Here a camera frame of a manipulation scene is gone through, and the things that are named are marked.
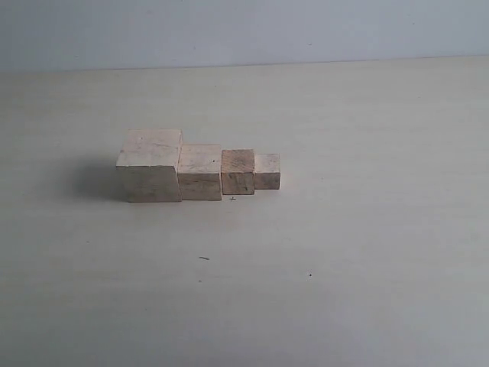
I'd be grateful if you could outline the third largest wooden cube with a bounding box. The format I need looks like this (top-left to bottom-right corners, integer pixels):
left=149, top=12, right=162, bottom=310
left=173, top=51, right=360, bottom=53
left=221, top=149, right=255, bottom=195

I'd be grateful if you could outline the second largest wooden cube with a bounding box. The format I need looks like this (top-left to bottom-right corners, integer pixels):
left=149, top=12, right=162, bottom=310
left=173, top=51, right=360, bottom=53
left=177, top=145, right=222, bottom=201

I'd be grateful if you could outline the smallest wooden cube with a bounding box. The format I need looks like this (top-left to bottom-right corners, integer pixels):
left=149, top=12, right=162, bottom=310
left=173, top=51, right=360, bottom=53
left=254, top=154, right=280, bottom=190

